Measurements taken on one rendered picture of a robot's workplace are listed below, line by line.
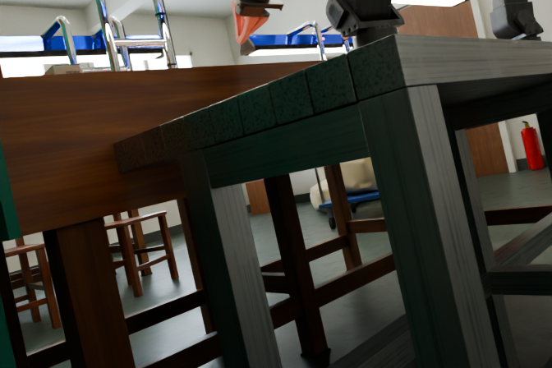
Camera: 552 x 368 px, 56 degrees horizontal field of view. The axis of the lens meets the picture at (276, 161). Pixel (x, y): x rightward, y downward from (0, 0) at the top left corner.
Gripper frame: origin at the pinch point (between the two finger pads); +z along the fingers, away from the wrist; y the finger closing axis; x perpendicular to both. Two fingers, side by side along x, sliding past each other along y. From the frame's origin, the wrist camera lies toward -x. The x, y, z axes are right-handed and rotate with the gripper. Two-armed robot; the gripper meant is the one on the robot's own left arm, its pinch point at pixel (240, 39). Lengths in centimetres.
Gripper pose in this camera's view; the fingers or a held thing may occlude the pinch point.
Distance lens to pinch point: 105.3
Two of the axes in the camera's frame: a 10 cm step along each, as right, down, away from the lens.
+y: -7.5, 1.6, -6.4
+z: -3.3, 7.5, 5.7
